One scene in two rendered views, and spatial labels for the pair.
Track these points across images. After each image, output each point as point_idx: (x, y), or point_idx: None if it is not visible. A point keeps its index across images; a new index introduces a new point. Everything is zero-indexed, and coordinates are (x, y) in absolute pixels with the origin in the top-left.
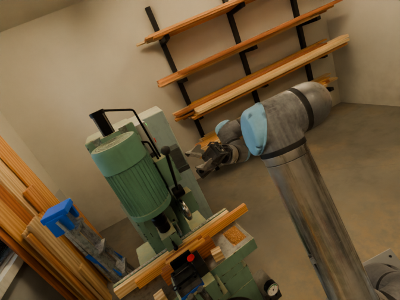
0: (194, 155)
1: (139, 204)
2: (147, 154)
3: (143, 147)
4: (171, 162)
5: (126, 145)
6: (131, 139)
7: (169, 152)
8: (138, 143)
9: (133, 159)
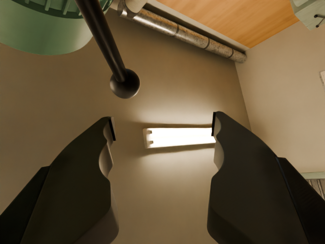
0: (104, 163)
1: None
2: (48, 7)
3: (49, 29)
4: (105, 33)
5: (91, 38)
6: (76, 50)
7: (139, 88)
8: (67, 43)
9: (105, 14)
